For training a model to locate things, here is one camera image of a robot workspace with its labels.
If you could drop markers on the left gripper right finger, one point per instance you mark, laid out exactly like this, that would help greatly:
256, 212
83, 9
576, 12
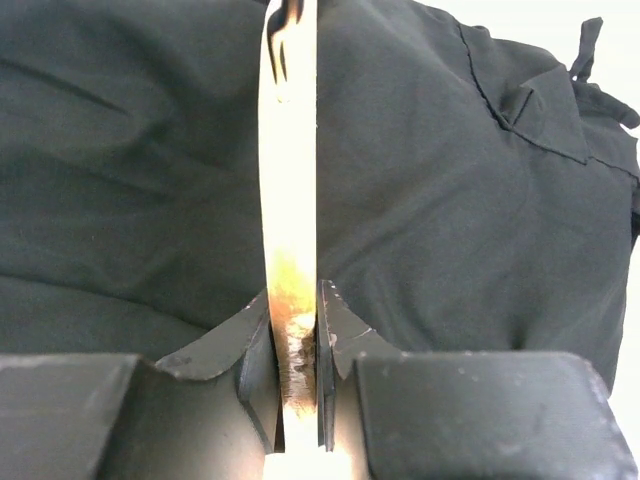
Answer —
340, 337

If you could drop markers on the black trousers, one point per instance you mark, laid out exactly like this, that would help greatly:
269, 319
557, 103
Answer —
473, 193

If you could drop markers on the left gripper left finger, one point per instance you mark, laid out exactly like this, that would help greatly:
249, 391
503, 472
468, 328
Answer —
236, 360

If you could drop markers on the wooden clothes hanger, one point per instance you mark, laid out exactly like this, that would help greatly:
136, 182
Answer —
287, 177

